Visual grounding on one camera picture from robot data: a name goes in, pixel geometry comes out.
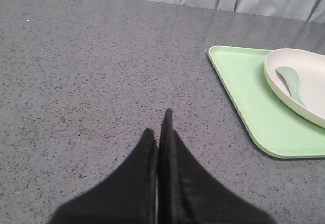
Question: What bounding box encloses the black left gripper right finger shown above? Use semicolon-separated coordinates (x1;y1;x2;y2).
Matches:
157;109;275;223

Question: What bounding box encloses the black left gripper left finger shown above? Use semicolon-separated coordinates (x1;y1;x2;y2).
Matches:
50;129;158;223

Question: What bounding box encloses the cream round plate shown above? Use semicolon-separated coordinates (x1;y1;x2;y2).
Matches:
264;48;324;127

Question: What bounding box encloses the light green serving tray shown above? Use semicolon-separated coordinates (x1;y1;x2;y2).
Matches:
208;46;324;158

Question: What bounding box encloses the sage green plastic spoon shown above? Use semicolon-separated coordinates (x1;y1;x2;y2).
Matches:
276;66;305;106

